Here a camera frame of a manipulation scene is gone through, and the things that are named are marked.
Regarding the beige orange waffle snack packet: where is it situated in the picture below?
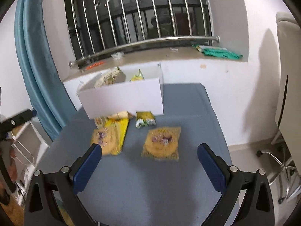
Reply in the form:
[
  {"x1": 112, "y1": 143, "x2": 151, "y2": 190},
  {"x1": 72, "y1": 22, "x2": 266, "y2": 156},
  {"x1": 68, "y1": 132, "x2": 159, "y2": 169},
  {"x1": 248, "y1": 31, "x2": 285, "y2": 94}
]
[{"x1": 94, "y1": 111, "x2": 134, "y2": 128}]

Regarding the Lay's yellow chips bag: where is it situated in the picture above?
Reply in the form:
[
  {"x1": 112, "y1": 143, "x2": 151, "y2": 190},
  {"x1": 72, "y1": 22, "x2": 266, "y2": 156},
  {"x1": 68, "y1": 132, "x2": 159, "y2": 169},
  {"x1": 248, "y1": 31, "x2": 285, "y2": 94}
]
[{"x1": 141, "y1": 127, "x2": 181, "y2": 161}]

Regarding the blue curtain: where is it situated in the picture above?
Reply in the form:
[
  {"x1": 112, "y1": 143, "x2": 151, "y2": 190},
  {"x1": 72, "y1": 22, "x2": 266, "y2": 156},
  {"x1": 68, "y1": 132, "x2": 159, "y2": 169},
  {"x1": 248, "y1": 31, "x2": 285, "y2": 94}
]
[{"x1": 14, "y1": 0, "x2": 76, "y2": 140}]

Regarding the orange pen on sill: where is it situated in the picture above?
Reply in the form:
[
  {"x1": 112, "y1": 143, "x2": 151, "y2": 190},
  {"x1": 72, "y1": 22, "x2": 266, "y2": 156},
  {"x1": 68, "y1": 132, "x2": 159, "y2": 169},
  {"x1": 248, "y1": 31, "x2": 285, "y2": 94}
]
[{"x1": 85, "y1": 61, "x2": 104, "y2": 70}]

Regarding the crumpled white wrapper on sill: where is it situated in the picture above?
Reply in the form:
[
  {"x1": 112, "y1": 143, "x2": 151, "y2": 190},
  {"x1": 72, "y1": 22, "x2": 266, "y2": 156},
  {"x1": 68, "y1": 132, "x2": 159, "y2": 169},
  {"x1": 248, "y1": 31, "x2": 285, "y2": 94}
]
[{"x1": 111, "y1": 52, "x2": 124, "y2": 60}]

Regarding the white cardboard box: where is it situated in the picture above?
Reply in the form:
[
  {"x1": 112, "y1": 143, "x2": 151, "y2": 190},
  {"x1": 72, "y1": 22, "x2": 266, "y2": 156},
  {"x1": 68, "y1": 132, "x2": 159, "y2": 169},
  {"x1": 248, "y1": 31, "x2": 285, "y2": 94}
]
[{"x1": 77, "y1": 64, "x2": 164, "y2": 119}]

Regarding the small green yellow snack packet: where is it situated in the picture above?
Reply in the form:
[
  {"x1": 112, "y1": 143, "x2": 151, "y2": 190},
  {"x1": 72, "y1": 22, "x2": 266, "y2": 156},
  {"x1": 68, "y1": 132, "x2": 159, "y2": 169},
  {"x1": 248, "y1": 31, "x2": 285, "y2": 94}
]
[{"x1": 135, "y1": 111, "x2": 156, "y2": 129}]

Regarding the green seaweed snack packet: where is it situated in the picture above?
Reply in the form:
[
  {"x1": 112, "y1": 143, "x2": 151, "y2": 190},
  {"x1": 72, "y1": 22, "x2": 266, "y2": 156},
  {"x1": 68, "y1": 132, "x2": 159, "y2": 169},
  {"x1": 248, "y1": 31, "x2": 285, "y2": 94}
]
[{"x1": 131, "y1": 69, "x2": 144, "y2": 82}]

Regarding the green plastic package on sill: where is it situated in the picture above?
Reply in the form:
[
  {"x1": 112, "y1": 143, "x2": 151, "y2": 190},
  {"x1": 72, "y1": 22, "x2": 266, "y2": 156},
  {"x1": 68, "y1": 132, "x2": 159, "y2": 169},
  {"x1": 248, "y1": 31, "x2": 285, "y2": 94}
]
[{"x1": 192, "y1": 44, "x2": 243, "y2": 60}]

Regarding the white office chair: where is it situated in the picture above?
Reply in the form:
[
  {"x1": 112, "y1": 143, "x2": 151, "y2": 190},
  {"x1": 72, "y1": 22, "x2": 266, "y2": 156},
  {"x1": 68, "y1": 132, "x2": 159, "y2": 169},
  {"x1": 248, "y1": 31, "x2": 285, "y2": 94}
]
[{"x1": 257, "y1": 12, "x2": 300, "y2": 204}]

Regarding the steel window guard rail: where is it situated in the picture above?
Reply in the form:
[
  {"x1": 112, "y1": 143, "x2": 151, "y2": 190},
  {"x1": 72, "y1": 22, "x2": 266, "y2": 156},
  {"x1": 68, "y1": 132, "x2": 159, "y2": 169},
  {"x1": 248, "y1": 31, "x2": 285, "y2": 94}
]
[{"x1": 64, "y1": 0, "x2": 220, "y2": 68}]

